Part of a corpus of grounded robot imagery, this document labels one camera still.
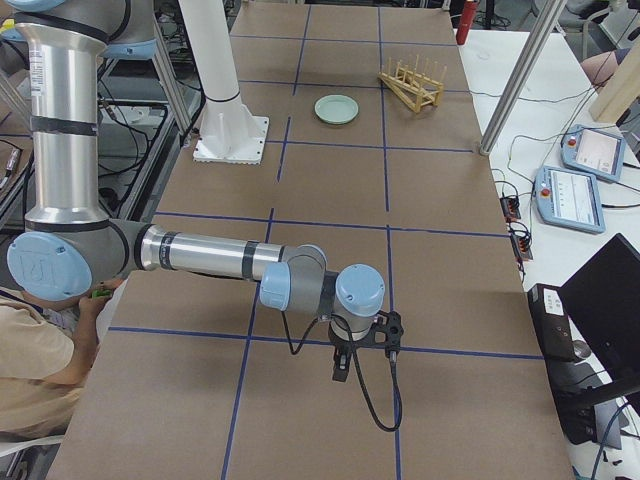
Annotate small orange black connector box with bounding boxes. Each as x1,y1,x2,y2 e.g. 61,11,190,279
496,180,521,222

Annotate seated person beige clothes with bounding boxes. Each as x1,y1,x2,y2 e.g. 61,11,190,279
1,278,123,442

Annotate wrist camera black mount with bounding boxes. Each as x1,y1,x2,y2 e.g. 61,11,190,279
374,311,404,365

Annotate aluminium frame post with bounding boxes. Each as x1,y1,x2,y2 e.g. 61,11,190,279
479,0,567,156

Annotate teach pendant far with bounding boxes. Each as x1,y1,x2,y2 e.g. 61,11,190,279
561,124,626,183

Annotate wooden dish rack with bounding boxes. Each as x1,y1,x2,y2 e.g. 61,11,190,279
377,55,448,114

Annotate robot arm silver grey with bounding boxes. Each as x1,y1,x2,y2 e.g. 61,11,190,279
7,1,399,381

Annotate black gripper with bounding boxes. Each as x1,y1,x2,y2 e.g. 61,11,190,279
328,329,373,382

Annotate white pedestal column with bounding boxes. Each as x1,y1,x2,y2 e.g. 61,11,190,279
181,1,269,164

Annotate wooden beam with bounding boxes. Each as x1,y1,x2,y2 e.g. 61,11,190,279
589,42,640,123

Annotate brown paper table cover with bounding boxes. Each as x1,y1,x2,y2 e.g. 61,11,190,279
49,3,576,480

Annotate black computer box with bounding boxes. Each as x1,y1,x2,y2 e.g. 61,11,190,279
527,283,592,362

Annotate red cylinder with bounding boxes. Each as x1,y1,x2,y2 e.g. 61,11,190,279
456,0,478,46

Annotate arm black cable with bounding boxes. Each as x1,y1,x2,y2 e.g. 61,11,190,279
280,309,404,433

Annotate pale green plate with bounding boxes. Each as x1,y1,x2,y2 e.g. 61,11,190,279
314,94,359,125

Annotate teach pendant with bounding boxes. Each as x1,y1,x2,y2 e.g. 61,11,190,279
534,166,606,234
561,124,626,183

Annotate black monitor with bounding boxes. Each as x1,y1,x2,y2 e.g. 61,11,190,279
553,233,639,449

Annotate teach pendant near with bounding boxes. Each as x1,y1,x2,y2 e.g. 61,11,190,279
534,166,606,234

